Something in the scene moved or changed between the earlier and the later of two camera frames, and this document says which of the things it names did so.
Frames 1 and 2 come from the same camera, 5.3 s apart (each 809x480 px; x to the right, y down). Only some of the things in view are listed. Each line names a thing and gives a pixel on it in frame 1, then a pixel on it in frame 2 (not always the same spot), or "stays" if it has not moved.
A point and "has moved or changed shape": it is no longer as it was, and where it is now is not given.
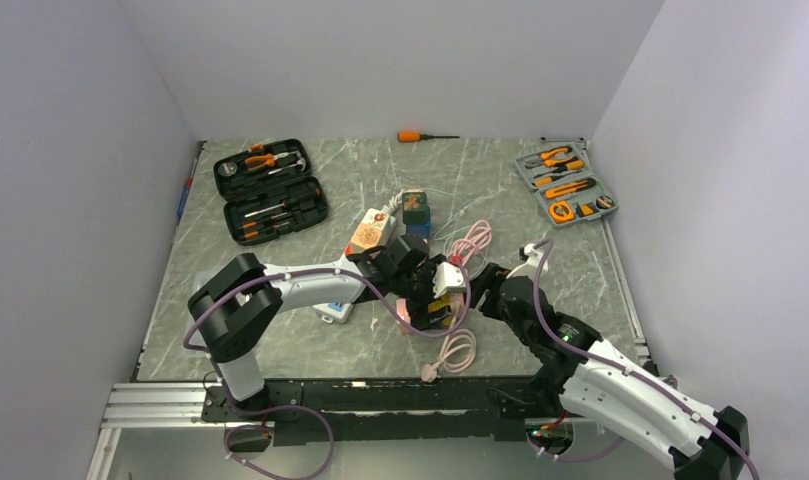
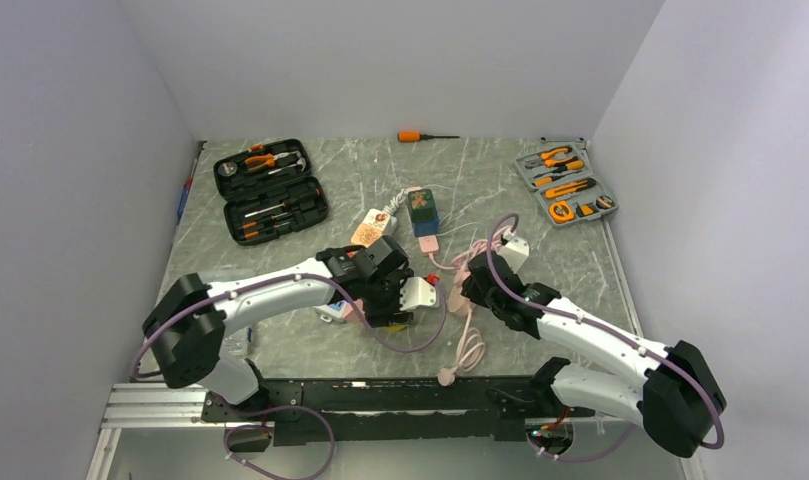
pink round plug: (429, 372) has moved or changed shape
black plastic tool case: (269, 190) stays
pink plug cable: (458, 353) has moved or changed shape
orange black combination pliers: (547, 160) stays
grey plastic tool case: (562, 180) stays
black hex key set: (585, 209) stays
